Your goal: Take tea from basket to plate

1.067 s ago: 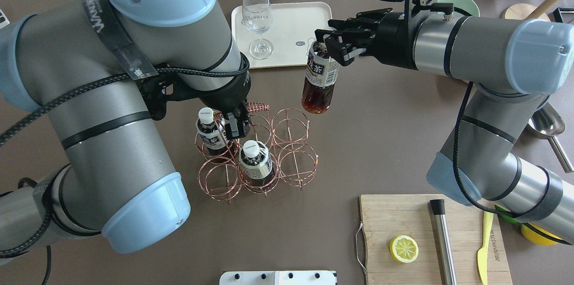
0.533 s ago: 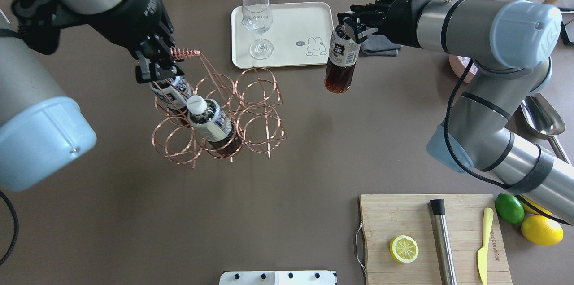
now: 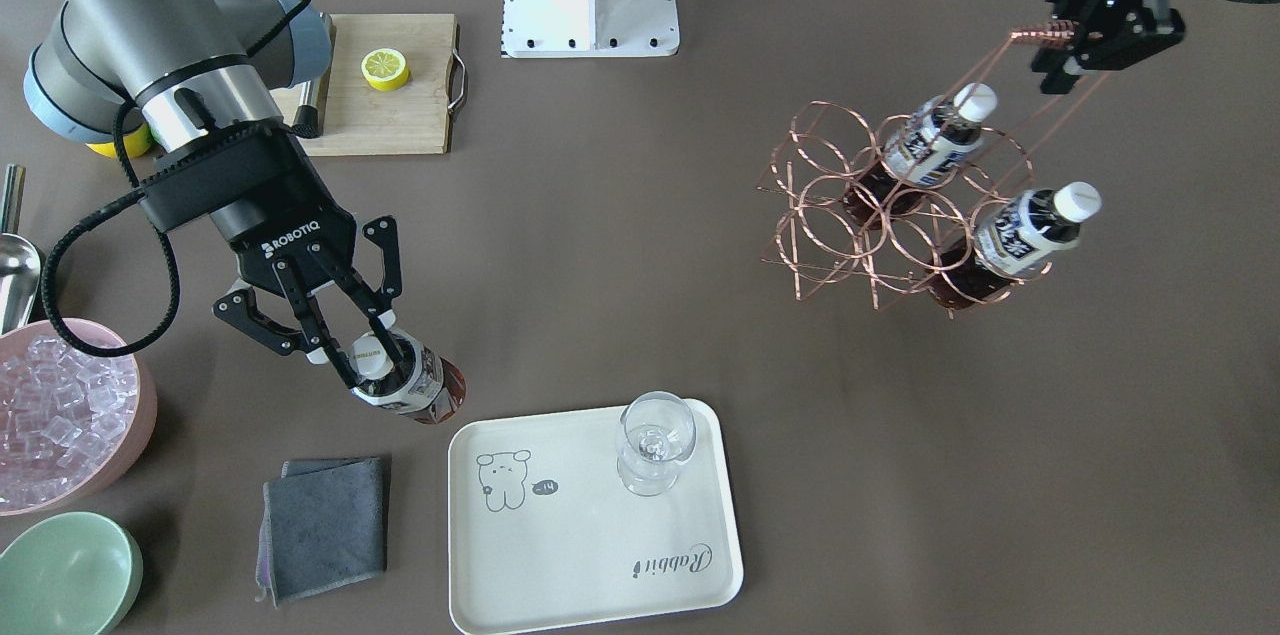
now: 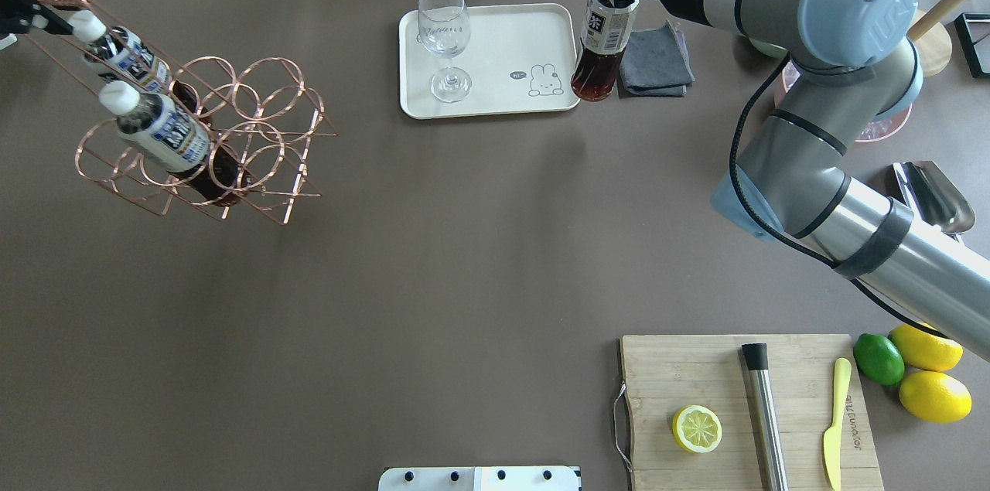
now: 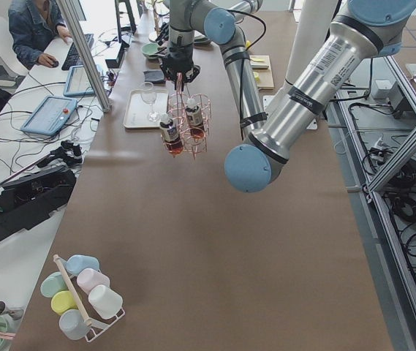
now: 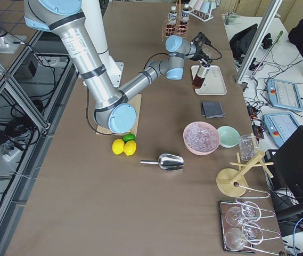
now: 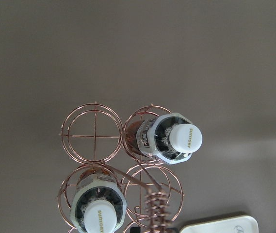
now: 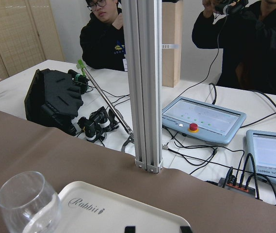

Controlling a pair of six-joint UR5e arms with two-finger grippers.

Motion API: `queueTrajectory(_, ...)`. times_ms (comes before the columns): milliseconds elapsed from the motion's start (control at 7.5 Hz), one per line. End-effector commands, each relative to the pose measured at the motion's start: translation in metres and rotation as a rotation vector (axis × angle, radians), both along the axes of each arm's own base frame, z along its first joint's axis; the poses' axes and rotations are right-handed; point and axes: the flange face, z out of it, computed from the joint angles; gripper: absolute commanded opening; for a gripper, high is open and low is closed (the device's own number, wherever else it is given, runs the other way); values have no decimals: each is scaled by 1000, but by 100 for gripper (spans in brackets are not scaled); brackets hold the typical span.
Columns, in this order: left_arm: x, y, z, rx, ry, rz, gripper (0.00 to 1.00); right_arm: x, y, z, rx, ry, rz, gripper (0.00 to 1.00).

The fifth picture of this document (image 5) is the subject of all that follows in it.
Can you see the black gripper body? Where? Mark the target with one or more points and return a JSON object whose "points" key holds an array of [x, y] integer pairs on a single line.
{"points": [[178, 62]]}

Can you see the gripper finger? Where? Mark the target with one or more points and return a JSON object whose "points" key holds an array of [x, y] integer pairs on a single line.
{"points": [[178, 82], [185, 78]]}

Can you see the copper wire bottle basket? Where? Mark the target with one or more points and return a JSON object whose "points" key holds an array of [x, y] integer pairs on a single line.
{"points": [[176, 110]]}

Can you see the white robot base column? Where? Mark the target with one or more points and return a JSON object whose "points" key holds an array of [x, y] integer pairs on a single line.
{"points": [[313, 30]]}

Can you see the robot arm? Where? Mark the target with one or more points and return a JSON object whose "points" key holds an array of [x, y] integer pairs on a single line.
{"points": [[360, 30], [219, 26]]}

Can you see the tea bottle middle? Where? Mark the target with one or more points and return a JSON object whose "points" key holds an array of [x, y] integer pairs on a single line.
{"points": [[194, 118]]}

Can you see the tea bottle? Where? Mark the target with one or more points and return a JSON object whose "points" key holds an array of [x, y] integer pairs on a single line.
{"points": [[170, 135], [194, 118]]}

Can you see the tea bottle front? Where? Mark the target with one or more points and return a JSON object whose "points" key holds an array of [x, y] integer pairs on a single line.
{"points": [[170, 135]]}

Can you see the grey folded cloth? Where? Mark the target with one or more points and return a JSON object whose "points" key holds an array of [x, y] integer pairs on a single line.
{"points": [[155, 76]]}

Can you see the green bowl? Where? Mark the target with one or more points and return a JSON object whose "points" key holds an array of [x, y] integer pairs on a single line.
{"points": [[152, 51]]}

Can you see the wooden stand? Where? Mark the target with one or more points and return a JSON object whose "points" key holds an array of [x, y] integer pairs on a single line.
{"points": [[160, 12]]}

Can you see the clear wine glass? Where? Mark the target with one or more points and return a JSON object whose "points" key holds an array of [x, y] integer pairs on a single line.
{"points": [[149, 95]]}

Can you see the cream rabbit tray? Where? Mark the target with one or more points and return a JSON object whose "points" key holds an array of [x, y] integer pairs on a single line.
{"points": [[136, 113]]}

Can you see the bamboo cutting board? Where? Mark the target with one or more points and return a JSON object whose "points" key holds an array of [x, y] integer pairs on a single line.
{"points": [[265, 72]]}

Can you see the blue teach pendant far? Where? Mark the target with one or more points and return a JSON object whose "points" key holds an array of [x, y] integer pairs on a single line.
{"points": [[77, 83]]}

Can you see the blue teach pendant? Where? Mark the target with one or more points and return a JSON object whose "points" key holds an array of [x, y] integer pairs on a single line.
{"points": [[50, 116], [77, 83]]}

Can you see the black keyboard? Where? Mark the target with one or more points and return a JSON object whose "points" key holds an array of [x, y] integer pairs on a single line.
{"points": [[73, 57]]}

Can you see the blue teach pendant near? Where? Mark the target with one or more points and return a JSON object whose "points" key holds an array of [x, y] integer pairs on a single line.
{"points": [[50, 116]]}

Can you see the seated person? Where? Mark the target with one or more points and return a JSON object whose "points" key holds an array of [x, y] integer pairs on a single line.
{"points": [[33, 25]]}

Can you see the white chair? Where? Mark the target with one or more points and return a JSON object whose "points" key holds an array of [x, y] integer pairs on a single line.
{"points": [[7, 54]]}

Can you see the black equipment case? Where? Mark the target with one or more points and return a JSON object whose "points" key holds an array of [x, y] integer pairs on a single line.
{"points": [[29, 200]]}

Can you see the pink cup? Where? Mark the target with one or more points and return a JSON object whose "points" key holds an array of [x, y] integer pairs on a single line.
{"points": [[89, 278]]}

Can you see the white cup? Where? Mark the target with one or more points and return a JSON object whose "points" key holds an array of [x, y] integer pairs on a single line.
{"points": [[106, 302]]}

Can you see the mint cup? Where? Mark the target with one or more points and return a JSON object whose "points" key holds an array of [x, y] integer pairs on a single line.
{"points": [[53, 284]]}

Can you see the white cup rack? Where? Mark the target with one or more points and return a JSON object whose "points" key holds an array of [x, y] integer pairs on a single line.
{"points": [[98, 326]]}

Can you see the yellow cup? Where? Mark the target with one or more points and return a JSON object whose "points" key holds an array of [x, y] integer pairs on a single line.
{"points": [[62, 301]]}

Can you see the grey blue cup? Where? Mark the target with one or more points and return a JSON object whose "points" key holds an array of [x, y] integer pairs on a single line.
{"points": [[72, 325]]}

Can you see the metal jigger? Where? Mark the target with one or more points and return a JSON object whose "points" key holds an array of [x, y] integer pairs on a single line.
{"points": [[13, 313]]}

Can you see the aluminium frame post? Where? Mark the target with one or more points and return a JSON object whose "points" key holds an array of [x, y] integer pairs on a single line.
{"points": [[70, 15]]}

